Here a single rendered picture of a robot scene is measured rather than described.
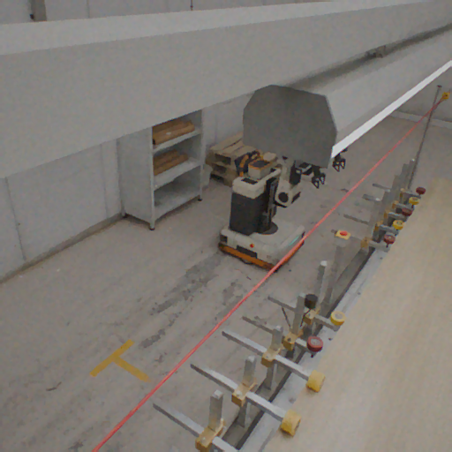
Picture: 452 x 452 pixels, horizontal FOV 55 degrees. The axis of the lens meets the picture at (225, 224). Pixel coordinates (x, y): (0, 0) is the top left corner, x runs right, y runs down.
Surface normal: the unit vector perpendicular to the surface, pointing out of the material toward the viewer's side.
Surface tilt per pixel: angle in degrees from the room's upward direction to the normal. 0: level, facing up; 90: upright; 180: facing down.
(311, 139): 90
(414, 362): 0
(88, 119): 90
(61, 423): 0
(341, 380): 0
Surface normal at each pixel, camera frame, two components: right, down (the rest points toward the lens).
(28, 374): 0.06, -0.86
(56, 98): 0.83, 0.32
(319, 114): -0.55, 0.40
